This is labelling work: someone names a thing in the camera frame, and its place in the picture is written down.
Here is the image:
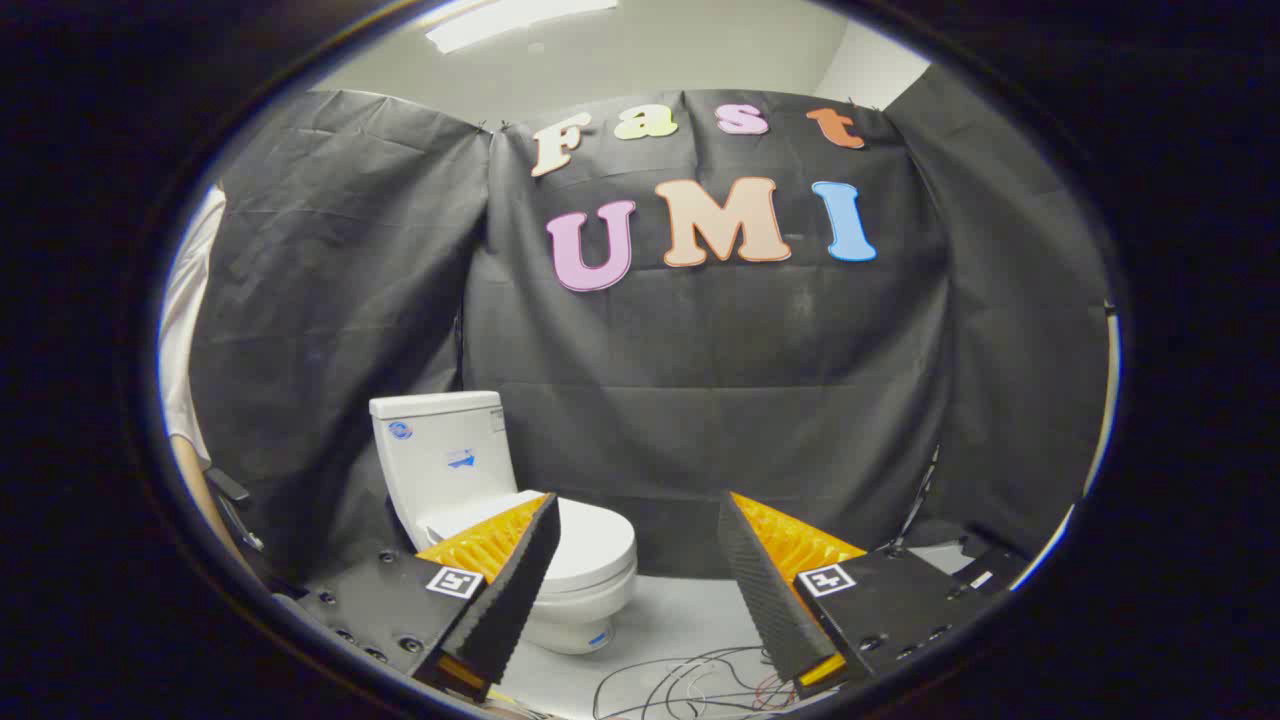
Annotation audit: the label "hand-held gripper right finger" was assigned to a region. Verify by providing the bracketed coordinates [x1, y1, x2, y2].
[716, 490, 1003, 701]

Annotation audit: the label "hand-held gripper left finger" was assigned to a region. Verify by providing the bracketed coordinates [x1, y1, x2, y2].
[285, 492, 563, 704]

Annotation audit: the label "white toilet lid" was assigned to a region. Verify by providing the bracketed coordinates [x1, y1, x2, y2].
[418, 489, 638, 593]

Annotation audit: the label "white toilet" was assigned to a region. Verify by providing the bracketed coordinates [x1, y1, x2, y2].
[369, 391, 638, 656]

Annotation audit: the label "black backdrop cloth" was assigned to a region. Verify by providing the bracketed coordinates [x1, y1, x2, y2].
[190, 65, 1111, 586]

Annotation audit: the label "black metal rod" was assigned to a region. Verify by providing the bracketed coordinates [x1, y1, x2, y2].
[205, 466, 301, 598]

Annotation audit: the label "tangled floor cables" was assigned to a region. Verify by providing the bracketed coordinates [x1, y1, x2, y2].
[592, 645, 801, 720]

